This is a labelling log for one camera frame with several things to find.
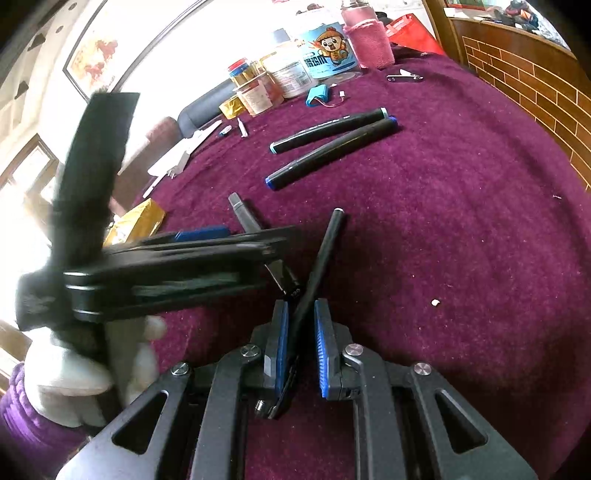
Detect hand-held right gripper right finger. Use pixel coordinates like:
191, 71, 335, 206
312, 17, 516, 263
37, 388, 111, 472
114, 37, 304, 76
314, 299, 539, 480

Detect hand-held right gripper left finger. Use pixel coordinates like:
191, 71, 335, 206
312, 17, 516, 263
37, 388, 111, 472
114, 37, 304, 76
55, 299, 296, 480

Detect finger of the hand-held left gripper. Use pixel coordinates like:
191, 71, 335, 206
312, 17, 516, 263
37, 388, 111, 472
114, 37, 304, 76
105, 224, 297, 261
65, 257, 267, 322

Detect black marker grey caps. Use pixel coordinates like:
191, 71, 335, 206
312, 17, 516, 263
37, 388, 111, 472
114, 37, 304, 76
228, 192, 302, 297

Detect thin black pen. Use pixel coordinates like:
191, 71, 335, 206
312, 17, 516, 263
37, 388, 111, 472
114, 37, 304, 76
277, 208, 346, 370

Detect black marker blue caps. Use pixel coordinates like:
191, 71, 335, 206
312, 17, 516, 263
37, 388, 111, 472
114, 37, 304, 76
264, 116, 400, 191

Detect black marker teal caps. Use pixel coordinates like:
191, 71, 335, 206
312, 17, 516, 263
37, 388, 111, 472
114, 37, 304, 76
269, 107, 390, 155

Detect person's left forearm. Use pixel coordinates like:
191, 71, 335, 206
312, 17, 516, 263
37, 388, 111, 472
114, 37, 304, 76
0, 361, 95, 468

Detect person's left hand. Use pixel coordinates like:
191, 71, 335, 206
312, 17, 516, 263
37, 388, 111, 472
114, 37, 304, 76
22, 315, 168, 428

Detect brown armchair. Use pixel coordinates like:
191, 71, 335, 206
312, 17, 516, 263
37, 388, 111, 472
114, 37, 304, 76
110, 117, 182, 206

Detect yellow cardboard box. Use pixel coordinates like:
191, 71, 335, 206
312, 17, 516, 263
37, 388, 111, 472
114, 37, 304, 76
103, 198, 167, 248

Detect white paper sheets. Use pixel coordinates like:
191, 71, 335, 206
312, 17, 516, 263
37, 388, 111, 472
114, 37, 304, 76
147, 117, 223, 186

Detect dark grey sofa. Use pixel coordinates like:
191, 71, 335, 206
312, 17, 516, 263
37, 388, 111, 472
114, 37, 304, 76
177, 78, 232, 139

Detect gold foil packet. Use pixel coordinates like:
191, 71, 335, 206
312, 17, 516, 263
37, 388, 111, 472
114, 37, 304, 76
219, 98, 249, 119

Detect orange label jar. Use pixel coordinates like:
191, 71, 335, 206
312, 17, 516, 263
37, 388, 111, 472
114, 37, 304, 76
236, 76, 285, 117

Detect small jar red blue lid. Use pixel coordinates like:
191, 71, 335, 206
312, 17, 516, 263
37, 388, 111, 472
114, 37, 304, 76
227, 58, 251, 88

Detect blue battery pack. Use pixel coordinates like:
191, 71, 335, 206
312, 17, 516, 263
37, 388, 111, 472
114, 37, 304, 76
305, 84, 339, 109

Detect white plastic jar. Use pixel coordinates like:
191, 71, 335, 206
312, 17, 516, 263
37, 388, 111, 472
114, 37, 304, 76
264, 45, 315, 99

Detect blue cartoon canister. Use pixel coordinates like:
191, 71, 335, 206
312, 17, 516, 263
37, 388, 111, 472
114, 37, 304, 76
295, 22, 365, 82

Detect pink sleeved bottle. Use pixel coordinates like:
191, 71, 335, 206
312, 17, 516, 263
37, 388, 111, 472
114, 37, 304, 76
340, 0, 396, 71

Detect metal nail clipper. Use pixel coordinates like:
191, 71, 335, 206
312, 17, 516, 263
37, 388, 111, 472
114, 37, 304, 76
386, 69, 424, 85

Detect red bag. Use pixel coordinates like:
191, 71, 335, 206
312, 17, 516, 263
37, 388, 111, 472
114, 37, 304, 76
385, 13, 447, 57

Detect wooden brick-pattern counter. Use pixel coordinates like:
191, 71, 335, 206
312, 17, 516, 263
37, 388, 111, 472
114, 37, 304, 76
424, 0, 591, 191

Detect framed wall painting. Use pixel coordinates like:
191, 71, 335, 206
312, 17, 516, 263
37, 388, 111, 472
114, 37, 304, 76
62, 0, 188, 103

